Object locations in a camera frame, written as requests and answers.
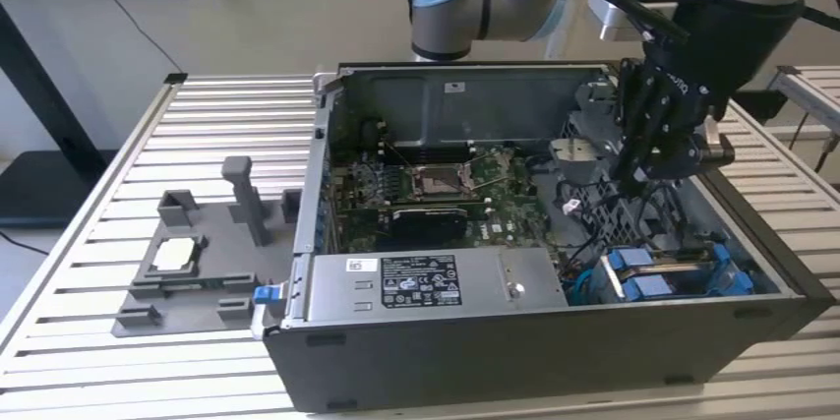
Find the hard disk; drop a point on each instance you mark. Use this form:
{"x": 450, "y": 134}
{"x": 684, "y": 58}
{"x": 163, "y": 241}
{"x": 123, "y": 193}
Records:
{"x": 686, "y": 272}

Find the silver CPU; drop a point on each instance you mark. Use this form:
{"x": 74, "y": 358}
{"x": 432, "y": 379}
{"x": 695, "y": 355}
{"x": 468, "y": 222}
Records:
{"x": 176, "y": 254}

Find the black stand with base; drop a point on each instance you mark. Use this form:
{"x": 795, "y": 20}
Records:
{"x": 46, "y": 179}

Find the grey parts rack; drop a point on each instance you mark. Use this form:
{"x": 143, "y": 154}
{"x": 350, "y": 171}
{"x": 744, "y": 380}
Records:
{"x": 196, "y": 312}

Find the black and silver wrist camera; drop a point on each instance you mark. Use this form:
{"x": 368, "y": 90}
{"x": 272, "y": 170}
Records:
{"x": 722, "y": 149}

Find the blue case latch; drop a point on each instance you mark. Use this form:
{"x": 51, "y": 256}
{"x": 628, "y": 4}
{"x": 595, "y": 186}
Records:
{"x": 264, "y": 296}

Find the CPU socket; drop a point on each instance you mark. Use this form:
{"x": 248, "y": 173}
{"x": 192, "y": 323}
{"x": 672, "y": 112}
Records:
{"x": 440, "y": 181}

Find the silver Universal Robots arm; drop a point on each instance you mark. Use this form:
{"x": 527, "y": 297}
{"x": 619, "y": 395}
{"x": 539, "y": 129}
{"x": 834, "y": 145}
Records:
{"x": 459, "y": 12}

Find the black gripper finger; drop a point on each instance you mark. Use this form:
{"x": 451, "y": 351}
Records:
{"x": 676, "y": 154}
{"x": 634, "y": 135}

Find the black open PC case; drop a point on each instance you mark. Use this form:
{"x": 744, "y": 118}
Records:
{"x": 492, "y": 366}

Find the grey power supply unit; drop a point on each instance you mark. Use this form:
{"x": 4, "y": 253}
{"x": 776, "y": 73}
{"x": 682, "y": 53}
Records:
{"x": 427, "y": 287}

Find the black graphics card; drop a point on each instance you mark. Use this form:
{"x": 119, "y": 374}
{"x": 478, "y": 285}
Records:
{"x": 430, "y": 221}

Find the metal slat side table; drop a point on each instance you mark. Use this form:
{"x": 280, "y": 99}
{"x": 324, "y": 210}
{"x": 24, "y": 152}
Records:
{"x": 814, "y": 90}

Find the silver camera box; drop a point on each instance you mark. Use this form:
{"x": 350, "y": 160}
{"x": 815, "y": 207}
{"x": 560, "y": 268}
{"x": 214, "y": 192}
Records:
{"x": 614, "y": 17}

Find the green PC motherboard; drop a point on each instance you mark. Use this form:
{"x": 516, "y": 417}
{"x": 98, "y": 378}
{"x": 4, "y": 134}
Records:
{"x": 512, "y": 223}

